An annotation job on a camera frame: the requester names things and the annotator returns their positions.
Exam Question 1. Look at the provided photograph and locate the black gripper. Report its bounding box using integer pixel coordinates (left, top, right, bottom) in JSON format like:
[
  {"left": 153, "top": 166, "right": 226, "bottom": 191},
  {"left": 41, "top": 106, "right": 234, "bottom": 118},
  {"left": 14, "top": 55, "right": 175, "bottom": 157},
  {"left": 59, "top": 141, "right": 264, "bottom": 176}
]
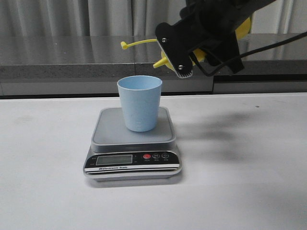
[{"left": 155, "top": 0, "right": 273, "bottom": 79}]

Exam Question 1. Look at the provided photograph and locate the yellow squeeze bottle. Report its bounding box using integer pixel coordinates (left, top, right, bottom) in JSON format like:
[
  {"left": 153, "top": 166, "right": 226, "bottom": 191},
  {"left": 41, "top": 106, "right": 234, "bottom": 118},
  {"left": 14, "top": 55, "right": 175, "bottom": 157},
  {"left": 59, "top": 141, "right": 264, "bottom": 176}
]
[{"left": 120, "top": 17, "right": 251, "bottom": 71}]

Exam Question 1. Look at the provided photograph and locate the light blue plastic cup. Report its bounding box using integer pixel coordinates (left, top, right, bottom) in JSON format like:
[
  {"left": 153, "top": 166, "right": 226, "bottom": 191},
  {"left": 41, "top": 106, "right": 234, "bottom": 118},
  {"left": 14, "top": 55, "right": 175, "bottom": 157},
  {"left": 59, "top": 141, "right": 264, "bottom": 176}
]
[{"left": 117, "top": 75, "right": 163, "bottom": 132}]

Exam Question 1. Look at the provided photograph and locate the silver digital kitchen scale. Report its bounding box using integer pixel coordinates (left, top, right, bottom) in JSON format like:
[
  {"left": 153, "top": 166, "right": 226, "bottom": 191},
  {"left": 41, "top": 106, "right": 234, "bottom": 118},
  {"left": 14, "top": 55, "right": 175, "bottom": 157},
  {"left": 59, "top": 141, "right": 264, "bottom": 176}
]
[{"left": 83, "top": 107, "right": 182, "bottom": 181}]

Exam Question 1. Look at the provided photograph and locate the grey stone counter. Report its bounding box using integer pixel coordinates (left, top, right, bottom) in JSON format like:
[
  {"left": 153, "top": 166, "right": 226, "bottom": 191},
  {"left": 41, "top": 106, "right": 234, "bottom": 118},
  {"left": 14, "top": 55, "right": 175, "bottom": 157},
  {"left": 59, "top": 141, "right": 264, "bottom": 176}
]
[{"left": 0, "top": 36, "right": 307, "bottom": 81}]

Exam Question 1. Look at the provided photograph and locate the grey curtain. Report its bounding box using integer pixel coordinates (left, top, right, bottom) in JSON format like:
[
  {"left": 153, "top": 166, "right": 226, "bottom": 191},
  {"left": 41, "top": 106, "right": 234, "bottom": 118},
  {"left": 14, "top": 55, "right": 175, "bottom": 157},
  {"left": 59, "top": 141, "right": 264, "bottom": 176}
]
[{"left": 0, "top": 0, "right": 307, "bottom": 37}]

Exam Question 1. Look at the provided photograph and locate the black cable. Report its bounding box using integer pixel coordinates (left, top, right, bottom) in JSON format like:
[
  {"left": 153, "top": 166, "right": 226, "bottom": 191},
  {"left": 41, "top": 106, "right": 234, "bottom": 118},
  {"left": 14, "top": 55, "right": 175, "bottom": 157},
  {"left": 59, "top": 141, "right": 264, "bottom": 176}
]
[{"left": 190, "top": 31, "right": 307, "bottom": 77}]

